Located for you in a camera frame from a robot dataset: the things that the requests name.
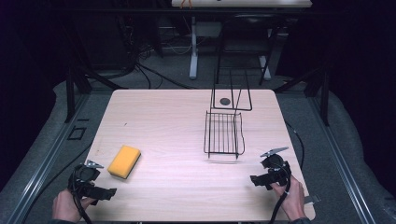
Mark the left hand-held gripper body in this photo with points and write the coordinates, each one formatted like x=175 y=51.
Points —
x=84 y=178

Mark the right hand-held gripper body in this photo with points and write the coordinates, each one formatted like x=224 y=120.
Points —
x=275 y=170

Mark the person's left hand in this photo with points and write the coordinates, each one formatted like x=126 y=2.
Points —
x=67 y=206

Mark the person's right hand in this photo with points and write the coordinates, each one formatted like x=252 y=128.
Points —
x=292 y=200

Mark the yellow sponge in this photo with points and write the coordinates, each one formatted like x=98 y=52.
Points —
x=124 y=161

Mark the black tape square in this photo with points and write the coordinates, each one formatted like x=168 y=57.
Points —
x=77 y=133

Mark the grey tape strip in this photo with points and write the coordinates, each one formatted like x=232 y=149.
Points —
x=312 y=199

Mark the black metal stand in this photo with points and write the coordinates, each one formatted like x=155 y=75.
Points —
x=325 y=93
x=70 y=93

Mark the black chair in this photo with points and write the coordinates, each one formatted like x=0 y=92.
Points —
x=246 y=37

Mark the white desk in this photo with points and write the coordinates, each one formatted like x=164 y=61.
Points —
x=218 y=18

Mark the aluminium floor rail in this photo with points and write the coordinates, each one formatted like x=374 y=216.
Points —
x=43 y=168
x=342 y=161

